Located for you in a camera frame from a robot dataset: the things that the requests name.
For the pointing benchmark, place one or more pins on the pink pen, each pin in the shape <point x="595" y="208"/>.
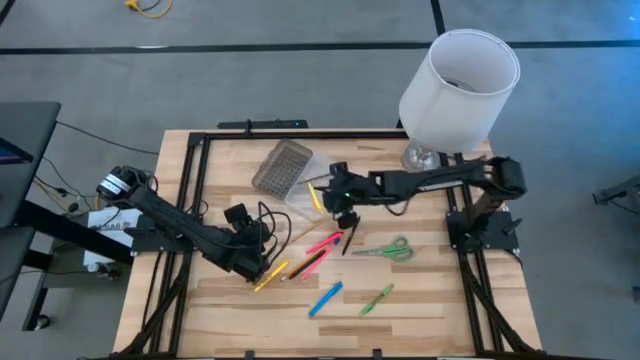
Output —
<point x="325" y="242"/>

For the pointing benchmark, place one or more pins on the white shade silver table lamp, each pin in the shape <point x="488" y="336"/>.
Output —
<point x="450" y="100"/>

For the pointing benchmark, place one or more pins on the pink pencil blue eraser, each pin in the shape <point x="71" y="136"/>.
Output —
<point x="320" y="260"/>

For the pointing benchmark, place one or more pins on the blue pen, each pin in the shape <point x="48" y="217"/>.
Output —
<point x="325" y="300"/>

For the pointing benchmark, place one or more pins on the dark grey desk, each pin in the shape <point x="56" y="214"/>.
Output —
<point x="25" y="130"/>

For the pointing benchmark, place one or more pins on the black marker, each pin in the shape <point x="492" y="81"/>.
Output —
<point x="349" y="242"/>

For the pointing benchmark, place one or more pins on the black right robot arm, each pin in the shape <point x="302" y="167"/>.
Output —
<point x="425" y="182"/>

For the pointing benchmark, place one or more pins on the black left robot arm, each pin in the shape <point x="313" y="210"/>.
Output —
<point x="165" y="220"/>

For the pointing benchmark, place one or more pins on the white labelled box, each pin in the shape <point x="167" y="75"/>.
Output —
<point x="95" y="250"/>

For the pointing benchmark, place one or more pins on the yellow highlighter pen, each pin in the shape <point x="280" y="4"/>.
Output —
<point x="272" y="275"/>
<point x="315" y="199"/>

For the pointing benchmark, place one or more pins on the grey translucent box lid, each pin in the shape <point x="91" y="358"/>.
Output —
<point x="282" y="170"/>

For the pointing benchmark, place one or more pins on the thin yellow pencil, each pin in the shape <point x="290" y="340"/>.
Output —
<point x="306" y="233"/>

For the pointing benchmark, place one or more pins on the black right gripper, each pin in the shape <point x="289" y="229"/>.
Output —
<point x="352" y="192"/>

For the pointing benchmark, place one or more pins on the black pen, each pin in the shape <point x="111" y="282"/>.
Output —
<point x="315" y="257"/>

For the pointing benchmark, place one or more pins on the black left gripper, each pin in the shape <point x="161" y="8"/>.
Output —
<point x="247" y="250"/>

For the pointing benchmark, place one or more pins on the dark screen device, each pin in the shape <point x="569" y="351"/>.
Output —
<point x="10" y="152"/>

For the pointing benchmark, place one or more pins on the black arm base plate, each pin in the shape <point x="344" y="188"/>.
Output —
<point x="155" y="246"/>
<point x="500" y="235"/>

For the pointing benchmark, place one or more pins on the grey stand leg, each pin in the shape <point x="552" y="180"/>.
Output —
<point x="620" y="192"/>

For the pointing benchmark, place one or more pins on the clear plastic supply box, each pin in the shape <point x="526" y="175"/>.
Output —
<point x="300" y="202"/>

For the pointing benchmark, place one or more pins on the orange pencil pink eraser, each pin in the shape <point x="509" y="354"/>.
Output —
<point x="286" y="276"/>

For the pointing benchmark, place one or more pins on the black mount bracket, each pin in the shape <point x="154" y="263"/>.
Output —
<point x="265" y="124"/>

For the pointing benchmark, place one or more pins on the dark pencil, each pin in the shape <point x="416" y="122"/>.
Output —
<point x="314" y="179"/>

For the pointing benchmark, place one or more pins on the black metal table frame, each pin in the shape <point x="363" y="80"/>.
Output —
<point x="300" y="135"/>

